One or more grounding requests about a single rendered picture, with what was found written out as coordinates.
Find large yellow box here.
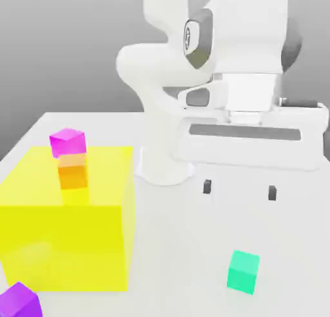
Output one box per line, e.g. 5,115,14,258
0,146,137,293

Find small magenta cube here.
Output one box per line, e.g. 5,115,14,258
48,128,87,159

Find small purple cube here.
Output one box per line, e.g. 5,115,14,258
0,281,44,317

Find small green cube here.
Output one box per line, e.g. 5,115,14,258
226,249,261,296

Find small orange cube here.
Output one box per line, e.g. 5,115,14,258
57,153,89,191

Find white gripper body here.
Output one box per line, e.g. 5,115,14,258
171,102,329,172

